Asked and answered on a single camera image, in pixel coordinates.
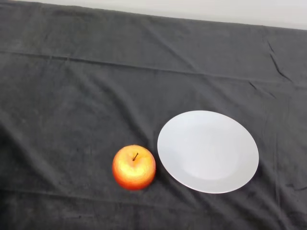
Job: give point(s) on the round white plate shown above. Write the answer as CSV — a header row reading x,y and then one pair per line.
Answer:
x,y
208,151

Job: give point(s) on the black cloth table cover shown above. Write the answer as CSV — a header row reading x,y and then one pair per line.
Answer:
x,y
96,83

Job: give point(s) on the red yellow apple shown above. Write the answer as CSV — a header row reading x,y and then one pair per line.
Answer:
x,y
130,171

